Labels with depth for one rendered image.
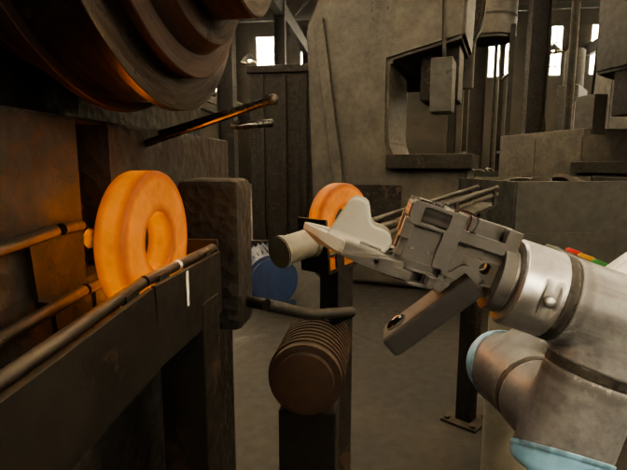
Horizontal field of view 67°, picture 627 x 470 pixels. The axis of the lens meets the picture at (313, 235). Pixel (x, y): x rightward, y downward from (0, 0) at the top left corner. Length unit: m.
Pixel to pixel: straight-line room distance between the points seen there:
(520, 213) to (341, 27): 1.66
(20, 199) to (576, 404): 0.54
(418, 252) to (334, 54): 2.91
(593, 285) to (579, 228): 2.21
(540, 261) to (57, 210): 0.47
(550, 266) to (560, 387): 0.12
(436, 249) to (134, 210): 0.30
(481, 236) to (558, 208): 2.15
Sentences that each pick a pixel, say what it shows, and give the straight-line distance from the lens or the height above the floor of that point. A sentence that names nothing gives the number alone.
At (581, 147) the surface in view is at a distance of 4.30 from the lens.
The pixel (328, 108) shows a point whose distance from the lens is 3.26.
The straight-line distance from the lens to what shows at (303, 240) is 0.87.
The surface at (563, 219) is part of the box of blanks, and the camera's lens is 2.66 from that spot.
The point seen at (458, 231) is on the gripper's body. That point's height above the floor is 0.76.
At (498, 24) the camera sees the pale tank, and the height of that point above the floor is 3.17.
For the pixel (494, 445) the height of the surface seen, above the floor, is 0.16.
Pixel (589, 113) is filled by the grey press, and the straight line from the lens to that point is 4.37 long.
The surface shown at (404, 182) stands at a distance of 3.13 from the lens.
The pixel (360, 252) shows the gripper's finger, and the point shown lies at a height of 0.74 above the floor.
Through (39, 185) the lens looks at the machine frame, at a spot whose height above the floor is 0.80.
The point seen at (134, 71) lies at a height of 0.90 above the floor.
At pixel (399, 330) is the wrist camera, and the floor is 0.65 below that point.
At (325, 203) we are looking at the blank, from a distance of 0.92.
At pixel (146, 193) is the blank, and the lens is 0.53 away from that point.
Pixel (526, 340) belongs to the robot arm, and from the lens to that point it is 0.66.
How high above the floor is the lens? 0.82
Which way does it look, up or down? 8 degrees down
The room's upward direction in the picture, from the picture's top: straight up
